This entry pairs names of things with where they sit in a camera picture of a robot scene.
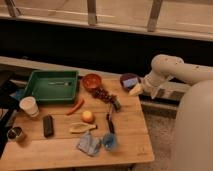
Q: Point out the red bowl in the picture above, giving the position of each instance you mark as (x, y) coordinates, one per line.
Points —
(91, 81)

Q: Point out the blue sponge block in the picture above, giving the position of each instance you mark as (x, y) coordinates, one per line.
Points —
(130, 82)

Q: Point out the blue crumpled cloth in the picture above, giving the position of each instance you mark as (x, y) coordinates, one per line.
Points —
(88, 144)

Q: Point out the blue-headed black brush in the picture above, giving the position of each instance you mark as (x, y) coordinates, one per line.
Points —
(109, 140)

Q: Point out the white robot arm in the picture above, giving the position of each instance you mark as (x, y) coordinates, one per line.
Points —
(193, 134)

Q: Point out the purple bowl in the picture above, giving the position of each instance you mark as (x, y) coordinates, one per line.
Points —
(128, 76)

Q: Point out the bunch of dark grapes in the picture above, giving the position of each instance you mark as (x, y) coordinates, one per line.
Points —
(106, 97)

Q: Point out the green plastic tray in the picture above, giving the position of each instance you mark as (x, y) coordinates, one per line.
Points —
(38, 87)

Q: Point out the yellow banana-shaped dish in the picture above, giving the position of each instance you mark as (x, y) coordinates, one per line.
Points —
(81, 127)

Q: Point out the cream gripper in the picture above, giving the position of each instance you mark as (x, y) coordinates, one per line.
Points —
(136, 90)

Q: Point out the black chair at left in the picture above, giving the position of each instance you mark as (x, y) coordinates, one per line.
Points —
(7, 88)

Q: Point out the yellow apple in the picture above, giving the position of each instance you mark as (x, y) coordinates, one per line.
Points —
(87, 116)

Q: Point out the orange carrot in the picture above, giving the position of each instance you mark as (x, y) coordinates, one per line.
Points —
(79, 103)

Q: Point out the white paper cup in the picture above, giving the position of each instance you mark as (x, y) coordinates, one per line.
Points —
(29, 106)

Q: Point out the black eraser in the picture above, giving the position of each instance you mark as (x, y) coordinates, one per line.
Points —
(48, 128)

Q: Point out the metal can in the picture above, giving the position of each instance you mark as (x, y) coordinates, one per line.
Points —
(16, 134)

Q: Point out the fork in tray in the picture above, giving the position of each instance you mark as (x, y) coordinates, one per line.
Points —
(60, 83)

